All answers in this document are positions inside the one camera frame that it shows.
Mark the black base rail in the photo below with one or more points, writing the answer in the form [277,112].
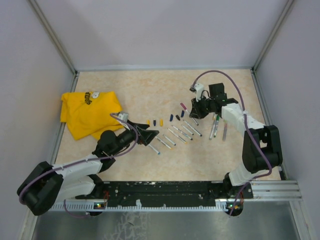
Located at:
[162,193]

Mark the yellow t-shirt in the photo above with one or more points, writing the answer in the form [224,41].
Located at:
[89,113]

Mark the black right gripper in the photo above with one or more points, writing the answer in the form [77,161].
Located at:
[195,112]

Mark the yellow clear-pen cap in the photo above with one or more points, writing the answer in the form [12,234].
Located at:
[161,122]

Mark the yellow capped clear pen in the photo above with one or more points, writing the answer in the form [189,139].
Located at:
[177,136]

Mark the navy marker cap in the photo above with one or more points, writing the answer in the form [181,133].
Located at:
[182,113]

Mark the corner aluminium post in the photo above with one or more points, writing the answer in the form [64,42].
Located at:
[273,34]
[52,35]

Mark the navy capped white marker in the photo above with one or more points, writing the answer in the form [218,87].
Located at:
[194,129]

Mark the dark blue capped marker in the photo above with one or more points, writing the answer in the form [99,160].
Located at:
[183,133]

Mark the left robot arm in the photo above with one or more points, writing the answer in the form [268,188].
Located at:
[48,183]

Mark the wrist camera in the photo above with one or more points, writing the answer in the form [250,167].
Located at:
[198,89]
[123,117]

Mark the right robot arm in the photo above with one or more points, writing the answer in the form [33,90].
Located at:
[261,151]

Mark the orange capped white marker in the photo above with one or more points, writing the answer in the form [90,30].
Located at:
[213,127]

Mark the purple grey marker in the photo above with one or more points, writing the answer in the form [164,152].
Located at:
[225,128]

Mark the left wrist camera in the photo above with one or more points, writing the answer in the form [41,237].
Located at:
[123,117]

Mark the black eraser-cap white marker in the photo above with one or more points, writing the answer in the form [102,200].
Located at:
[187,129]

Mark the magenta capped white marker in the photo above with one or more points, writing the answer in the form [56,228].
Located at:
[188,113]

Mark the right corner aluminium post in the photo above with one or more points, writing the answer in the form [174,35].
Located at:
[273,34]

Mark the blue eraser-cap white marker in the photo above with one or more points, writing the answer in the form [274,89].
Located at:
[171,141]

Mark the dark green capped marker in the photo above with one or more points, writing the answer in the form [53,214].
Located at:
[216,126]

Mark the left corner aluminium post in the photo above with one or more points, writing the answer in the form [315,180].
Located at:
[52,35]

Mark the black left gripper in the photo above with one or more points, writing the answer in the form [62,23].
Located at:
[144,136]

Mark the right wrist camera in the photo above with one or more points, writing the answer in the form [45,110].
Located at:
[198,89]

